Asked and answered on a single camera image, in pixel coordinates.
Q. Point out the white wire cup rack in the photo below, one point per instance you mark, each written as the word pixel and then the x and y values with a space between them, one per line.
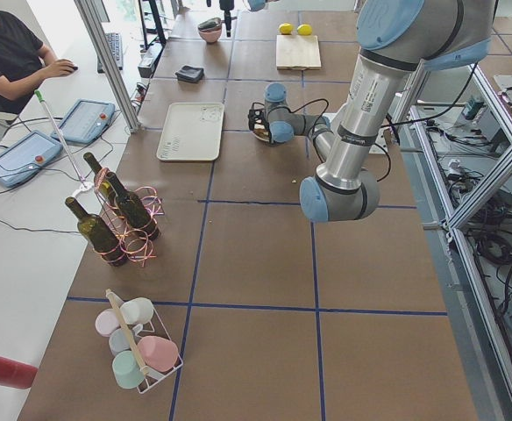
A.
pixel 155 327

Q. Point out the wooden rack handle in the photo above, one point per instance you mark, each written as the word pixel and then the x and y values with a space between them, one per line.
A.
pixel 113 300

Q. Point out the grey folded cloth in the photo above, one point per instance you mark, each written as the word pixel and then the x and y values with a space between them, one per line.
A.
pixel 190 74

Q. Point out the white round plate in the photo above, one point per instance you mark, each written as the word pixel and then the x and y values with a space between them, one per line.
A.
pixel 265 137

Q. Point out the red cylinder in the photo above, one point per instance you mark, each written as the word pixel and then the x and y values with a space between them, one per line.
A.
pixel 16 374

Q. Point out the pink plastic cup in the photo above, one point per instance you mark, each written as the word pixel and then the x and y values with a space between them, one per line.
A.
pixel 159 353

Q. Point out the blue teach pendant far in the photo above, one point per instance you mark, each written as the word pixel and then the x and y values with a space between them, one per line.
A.
pixel 86 121

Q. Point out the dark green wine bottle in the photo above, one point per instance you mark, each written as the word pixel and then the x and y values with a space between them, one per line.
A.
pixel 102 239

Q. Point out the pink bowl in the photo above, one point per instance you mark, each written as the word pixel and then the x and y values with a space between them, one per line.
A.
pixel 210 35

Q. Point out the grey plastic cup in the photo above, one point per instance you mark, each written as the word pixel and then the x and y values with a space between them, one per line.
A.
pixel 118 342

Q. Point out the white plastic cup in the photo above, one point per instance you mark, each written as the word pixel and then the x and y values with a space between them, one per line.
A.
pixel 137 311

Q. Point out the bread slice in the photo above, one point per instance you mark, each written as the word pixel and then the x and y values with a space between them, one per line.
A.
pixel 260 129

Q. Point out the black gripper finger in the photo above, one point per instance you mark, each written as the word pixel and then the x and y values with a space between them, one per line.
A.
pixel 227 23

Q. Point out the blue teach pendant near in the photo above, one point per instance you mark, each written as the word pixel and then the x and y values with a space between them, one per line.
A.
pixel 23 160

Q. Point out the seated person black shirt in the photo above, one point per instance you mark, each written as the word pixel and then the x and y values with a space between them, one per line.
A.
pixel 25 63

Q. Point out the black keyboard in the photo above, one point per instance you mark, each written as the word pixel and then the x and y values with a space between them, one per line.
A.
pixel 115 44

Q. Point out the wooden cutting board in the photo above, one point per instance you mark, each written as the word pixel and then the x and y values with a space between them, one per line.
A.
pixel 298 52

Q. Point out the mint green plastic cup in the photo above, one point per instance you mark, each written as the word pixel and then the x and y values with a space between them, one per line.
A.
pixel 126 370

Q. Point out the white stick with green tip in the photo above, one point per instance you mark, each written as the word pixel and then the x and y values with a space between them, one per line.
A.
pixel 84 185

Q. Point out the lilac plastic cup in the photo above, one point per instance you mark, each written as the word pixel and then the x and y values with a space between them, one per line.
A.
pixel 106 323

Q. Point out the aluminium frame post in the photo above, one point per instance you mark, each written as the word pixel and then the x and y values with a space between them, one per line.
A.
pixel 94 27

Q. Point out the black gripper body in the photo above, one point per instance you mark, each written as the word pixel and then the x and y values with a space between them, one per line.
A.
pixel 227 5

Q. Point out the yellow lemon left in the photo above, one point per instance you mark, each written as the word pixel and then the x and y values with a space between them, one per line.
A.
pixel 285 28

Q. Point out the blue teach pendant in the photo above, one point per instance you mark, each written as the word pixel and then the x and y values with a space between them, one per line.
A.
pixel 23 160
pixel 86 121

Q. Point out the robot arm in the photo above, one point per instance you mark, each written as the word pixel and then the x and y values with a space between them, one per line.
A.
pixel 252 5
pixel 394 37

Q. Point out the cream bear serving tray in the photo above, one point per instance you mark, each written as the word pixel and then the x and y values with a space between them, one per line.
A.
pixel 192 132

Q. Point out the copper wire bottle rack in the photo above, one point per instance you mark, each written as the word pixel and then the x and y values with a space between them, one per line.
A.
pixel 135 243

